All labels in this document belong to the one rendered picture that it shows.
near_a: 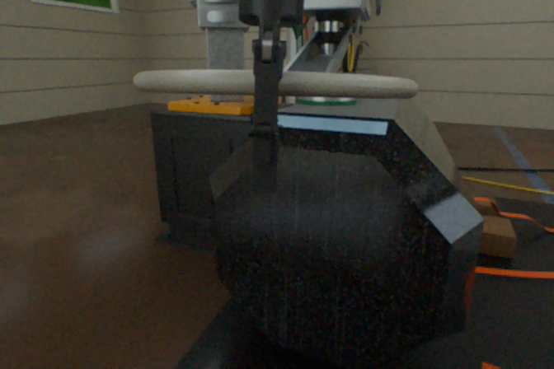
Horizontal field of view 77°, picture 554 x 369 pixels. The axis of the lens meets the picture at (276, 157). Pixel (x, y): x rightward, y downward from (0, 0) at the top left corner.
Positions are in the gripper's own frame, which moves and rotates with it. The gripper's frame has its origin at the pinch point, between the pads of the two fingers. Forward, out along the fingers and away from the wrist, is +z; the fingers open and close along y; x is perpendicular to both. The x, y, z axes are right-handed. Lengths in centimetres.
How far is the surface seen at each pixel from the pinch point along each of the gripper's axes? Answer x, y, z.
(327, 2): -14, 74, -35
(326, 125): -14, 54, 1
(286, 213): -4, 54, 28
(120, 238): 89, 143, 82
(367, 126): -24, 50, 0
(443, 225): -43, 40, 23
